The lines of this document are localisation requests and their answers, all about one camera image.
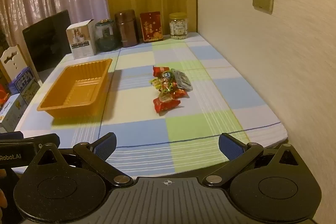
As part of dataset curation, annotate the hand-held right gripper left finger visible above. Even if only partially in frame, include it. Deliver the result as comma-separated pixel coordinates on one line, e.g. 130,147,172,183
39,132,133,187

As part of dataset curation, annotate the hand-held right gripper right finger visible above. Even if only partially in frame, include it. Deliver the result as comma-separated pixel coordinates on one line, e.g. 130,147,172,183
205,133,300,187

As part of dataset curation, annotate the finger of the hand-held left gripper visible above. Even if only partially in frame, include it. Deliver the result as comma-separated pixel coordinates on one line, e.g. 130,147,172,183
0,134,60,149
0,132,24,139

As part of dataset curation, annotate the orange plastic tray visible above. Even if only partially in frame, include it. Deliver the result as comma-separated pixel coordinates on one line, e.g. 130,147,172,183
37,58,113,118

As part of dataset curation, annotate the red snack packet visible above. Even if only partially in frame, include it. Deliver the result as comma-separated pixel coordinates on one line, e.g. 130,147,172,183
153,66,171,77
153,97,181,114
171,88,188,99

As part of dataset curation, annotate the clear grey snack packet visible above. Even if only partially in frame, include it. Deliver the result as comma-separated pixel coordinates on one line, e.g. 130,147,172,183
172,69,193,90

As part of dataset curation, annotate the person's left hand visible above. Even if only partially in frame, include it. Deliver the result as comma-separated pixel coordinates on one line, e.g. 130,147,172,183
0,169,8,211

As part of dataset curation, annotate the white blue carton box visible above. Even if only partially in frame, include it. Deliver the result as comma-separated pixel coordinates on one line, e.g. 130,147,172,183
0,93,28,132

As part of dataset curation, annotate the red ribbon gift box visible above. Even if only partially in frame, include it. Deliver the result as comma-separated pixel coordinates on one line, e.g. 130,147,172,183
0,84,8,111

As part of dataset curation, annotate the blue milk carton box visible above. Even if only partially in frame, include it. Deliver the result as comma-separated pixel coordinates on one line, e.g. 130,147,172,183
7,67,41,106

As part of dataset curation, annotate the checked tablecloth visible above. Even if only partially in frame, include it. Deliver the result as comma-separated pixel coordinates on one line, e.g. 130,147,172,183
13,32,289,180

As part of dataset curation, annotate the white carved chair back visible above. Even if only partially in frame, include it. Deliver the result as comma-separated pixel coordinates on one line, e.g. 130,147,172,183
0,44,29,83

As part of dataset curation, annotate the black glossy panel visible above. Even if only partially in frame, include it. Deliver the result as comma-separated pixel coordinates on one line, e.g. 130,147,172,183
22,9,72,73

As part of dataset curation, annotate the white product box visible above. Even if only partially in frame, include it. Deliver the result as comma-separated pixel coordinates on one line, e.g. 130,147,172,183
66,19,97,60

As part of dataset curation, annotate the green glass jar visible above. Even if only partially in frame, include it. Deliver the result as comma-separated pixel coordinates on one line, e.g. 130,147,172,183
94,19,119,52

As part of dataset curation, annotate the brown metal canister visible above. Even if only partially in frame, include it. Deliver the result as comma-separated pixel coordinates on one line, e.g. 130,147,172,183
115,9,139,48

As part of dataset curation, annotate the red gold printed box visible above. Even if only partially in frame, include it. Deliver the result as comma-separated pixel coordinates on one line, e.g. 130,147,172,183
140,11,164,43

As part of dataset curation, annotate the clear plastic jar of nuts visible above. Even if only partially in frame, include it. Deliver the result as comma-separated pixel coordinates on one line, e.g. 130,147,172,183
169,12,189,40

